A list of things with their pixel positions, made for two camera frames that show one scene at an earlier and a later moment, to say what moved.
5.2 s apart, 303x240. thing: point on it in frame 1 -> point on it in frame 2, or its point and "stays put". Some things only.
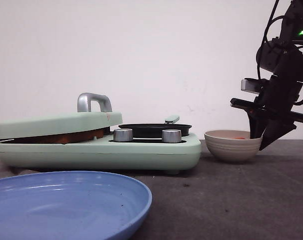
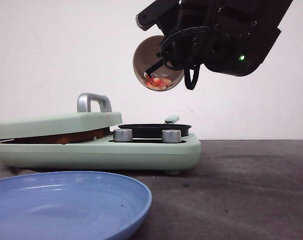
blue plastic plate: [67, 205] stays put
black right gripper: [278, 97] -> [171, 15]
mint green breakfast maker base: [141, 154] stays put
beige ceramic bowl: [231, 145] -> [145, 57]
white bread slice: [99, 133] stays put
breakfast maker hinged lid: [84, 119] stays put
